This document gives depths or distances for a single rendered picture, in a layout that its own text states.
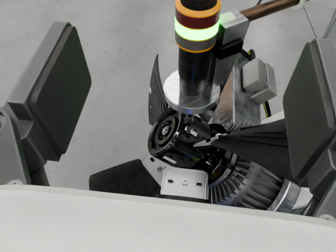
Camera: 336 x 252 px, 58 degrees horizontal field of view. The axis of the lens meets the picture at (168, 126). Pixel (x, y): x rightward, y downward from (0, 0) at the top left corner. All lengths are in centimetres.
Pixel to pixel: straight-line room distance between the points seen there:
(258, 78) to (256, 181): 30
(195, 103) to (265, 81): 51
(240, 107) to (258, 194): 25
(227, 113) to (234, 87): 9
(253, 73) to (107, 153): 140
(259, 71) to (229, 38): 52
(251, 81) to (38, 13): 281
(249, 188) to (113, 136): 158
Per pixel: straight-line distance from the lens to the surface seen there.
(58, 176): 207
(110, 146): 209
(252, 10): 36
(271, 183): 67
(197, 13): 29
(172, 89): 38
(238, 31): 34
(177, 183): 61
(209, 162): 64
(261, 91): 85
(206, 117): 68
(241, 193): 65
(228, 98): 81
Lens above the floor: 173
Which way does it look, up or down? 54 degrees down
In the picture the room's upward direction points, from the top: 1 degrees counter-clockwise
